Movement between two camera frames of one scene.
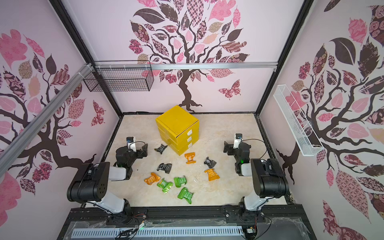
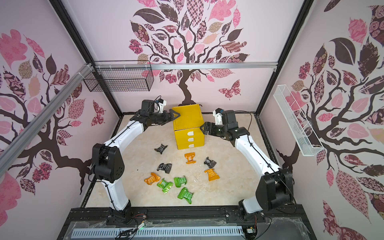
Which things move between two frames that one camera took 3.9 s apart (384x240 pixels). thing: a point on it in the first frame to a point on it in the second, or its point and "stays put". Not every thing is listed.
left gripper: [144, 150] to [167, 119]
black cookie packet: [211, 163] stays put
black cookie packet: [165, 167] stays put
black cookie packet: [161, 148] stays put
